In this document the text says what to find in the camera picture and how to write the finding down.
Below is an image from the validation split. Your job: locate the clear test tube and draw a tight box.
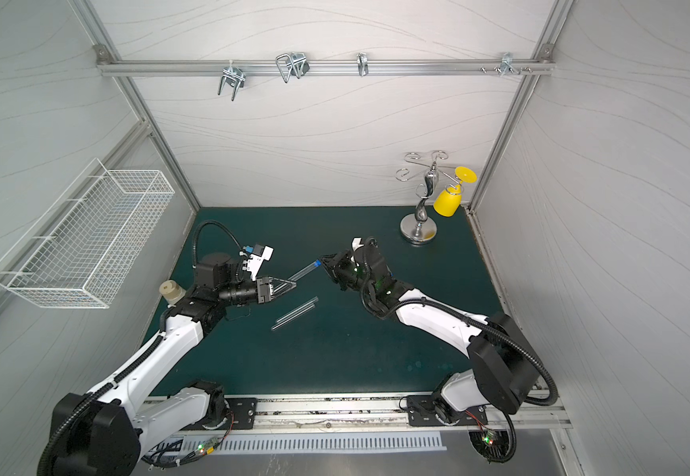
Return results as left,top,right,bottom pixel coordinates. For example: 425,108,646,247
271,301,316,331
288,261,319,283
275,297,319,326

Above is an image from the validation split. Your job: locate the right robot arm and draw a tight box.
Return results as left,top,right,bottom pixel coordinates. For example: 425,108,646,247
319,237,558,426

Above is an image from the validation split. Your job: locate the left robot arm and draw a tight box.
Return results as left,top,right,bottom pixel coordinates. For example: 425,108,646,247
37,244,296,475

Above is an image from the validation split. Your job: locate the green table mat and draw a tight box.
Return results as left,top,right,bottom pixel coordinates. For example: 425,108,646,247
154,207,501,397

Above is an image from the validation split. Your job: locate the chrome cup holder stand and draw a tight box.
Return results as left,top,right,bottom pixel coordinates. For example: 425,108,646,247
394,150,461,246

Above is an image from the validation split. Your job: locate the beige plastic bottle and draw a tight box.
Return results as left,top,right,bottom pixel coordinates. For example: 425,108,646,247
158,280,186,307

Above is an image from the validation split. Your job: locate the metal clamp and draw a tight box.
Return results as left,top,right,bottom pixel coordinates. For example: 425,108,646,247
275,52,310,83
480,53,532,77
356,53,369,77
218,63,246,101

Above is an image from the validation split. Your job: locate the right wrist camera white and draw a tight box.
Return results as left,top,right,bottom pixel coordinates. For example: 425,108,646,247
351,237,365,252

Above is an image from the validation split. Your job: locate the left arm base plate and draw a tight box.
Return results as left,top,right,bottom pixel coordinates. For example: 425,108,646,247
182,397,259,432

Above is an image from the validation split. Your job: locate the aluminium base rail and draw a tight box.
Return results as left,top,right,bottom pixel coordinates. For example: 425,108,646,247
149,392,573,447

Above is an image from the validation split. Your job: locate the white slotted cable duct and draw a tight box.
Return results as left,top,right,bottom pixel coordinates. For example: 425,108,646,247
211,432,447,455

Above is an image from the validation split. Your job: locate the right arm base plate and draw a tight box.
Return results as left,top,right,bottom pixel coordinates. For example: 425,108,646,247
398,395,488,428

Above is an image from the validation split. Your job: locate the white wire basket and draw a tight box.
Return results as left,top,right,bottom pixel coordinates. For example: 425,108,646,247
0,159,175,309

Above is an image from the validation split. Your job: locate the aluminium crossbar rail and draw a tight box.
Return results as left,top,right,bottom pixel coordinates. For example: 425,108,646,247
97,57,556,77

